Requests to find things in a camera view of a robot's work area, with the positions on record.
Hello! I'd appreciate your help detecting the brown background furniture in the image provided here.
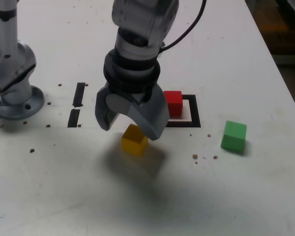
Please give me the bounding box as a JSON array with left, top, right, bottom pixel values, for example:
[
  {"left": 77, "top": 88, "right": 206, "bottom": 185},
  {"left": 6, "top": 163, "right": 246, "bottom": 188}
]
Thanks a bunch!
[{"left": 245, "top": 0, "right": 295, "bottom": 64}]

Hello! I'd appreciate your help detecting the red cube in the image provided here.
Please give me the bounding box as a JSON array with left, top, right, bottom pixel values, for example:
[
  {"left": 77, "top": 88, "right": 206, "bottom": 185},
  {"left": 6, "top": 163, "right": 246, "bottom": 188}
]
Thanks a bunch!
[{"left": 163, "top": 90, "right": 183, "bottom": 116}]

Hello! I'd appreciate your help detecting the yellow cube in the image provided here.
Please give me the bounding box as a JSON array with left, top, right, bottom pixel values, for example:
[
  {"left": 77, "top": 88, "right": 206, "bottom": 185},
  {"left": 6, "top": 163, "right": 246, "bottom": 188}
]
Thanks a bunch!
[{"left": 121, "top": 124, "right": 149, "bottom": 157}]

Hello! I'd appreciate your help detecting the green cube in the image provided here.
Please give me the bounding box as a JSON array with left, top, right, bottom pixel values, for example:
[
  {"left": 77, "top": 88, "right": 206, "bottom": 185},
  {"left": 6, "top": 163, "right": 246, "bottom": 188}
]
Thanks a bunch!
[{"left": 220, "top": 120, "right": 247, "bottom": 153}]

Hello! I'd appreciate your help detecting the black tape strip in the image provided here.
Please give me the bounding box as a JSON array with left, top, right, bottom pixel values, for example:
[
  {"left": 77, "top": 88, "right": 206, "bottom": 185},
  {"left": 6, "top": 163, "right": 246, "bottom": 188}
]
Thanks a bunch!
[{"left": 67, "top": 82, "right": 86, "bottom": 128}]

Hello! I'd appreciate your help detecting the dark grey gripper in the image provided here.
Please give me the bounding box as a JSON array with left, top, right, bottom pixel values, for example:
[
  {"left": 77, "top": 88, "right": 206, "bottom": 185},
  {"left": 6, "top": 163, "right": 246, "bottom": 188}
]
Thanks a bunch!
[{"left": 94, "top": 84, "right": 170, "bottom": 141}]

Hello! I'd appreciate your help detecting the black tape square outline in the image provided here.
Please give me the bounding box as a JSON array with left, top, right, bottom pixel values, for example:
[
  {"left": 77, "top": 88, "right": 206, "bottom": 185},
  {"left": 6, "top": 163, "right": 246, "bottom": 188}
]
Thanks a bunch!
[{"left": 162, "top": 94, "right": 202, "bottom": 128}]

